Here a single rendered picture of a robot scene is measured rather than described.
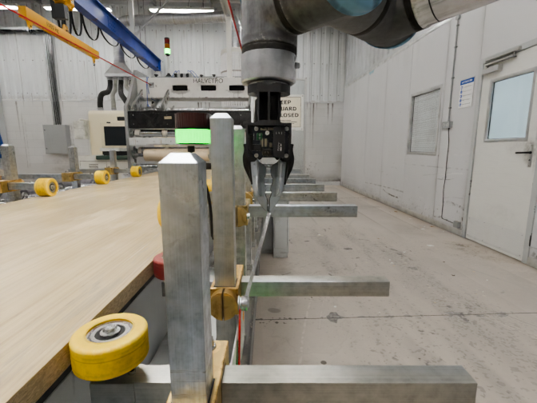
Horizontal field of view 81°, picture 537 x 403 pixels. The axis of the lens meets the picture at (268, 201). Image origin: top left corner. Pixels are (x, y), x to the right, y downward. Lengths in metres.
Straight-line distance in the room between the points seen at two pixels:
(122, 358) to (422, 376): 0.33
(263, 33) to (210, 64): 9.21
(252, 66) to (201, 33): 9.46
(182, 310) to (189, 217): 0.09
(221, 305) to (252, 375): 0.18
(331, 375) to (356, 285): 0.26
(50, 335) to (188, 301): 0.20
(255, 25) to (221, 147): 0.19
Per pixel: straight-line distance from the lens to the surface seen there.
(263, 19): 0.53
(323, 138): 9.60
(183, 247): 0.29
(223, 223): 0.54
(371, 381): 0.42
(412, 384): 0.44
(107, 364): 0.40
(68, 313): 0.50
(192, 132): 0.52
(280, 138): 0.50
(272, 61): 0.52
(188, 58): 9.88
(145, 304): 0.79
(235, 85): 3.46
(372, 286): 0.65
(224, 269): 0.57
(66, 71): 10.88
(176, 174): 0.28
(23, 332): 0.49
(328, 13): 0.48
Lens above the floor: 1.11
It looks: 10 degrees down
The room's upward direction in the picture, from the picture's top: straight up
